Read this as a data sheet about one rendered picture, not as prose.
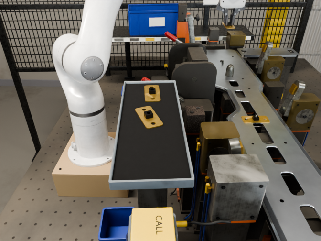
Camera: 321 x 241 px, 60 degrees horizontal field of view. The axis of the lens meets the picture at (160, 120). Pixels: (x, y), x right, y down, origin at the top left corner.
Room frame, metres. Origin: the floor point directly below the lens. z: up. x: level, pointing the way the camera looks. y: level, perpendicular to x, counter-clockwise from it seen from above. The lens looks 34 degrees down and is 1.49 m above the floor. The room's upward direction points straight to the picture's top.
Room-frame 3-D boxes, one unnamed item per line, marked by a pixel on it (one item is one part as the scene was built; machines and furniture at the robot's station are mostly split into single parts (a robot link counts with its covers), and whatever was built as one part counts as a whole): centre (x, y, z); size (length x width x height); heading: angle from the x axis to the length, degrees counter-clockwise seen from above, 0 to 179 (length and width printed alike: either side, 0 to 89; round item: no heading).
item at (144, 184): (0.50, 0.02, 1.16); 0.37 x 0.14 x 0.02; 2
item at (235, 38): (1.49, -0.40, 0.88); 0.08 x 0.08 x 0.36; 2
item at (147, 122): (0.51, 0.03, 1.17); 0.08 x 0.04 x 0.01; 22
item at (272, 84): (1.02, -0.48, 0.84); 0.10 x 0.05 x 0.29; 92
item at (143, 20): (1.63, 0.03, 1.09); 0.30 x 0.17 x 0.13; 96
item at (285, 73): (1.38, -0.66, 0.84); 0.05 x 0.05 x 0.29; 2
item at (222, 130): (0.58, -0.14, 0.89); 0.12 x 0.08 x 0.38; 92
